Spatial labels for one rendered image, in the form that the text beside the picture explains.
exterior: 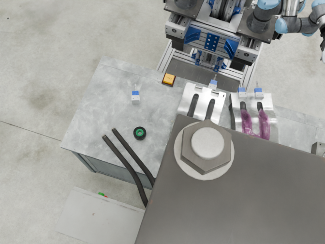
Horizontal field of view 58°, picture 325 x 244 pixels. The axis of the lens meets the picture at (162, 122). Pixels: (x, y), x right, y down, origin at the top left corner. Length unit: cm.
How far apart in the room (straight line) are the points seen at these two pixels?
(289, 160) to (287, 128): 143
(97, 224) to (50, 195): 165
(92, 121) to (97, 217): 94
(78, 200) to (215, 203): 66
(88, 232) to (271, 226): 69
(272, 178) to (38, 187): 237
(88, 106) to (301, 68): 222
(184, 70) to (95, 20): 120
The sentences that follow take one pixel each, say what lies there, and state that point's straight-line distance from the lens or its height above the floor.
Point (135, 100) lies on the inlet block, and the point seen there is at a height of 85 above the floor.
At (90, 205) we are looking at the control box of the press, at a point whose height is 147.
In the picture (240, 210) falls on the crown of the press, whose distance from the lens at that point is 56.
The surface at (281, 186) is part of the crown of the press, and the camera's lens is 59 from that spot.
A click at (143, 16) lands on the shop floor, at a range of 339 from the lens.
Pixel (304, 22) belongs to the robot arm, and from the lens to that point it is 171.
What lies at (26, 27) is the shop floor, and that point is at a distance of 356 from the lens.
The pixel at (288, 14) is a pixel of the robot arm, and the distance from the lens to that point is 166.
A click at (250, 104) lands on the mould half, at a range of 195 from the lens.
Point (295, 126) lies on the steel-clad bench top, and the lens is 206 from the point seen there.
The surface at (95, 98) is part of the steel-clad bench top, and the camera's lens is 198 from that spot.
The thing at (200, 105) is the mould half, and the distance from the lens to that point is 184.
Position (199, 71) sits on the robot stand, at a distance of 276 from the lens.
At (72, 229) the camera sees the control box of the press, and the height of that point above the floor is 147.
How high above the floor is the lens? 254
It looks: 68 degrees down
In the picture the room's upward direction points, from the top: 3 degrees clockwise
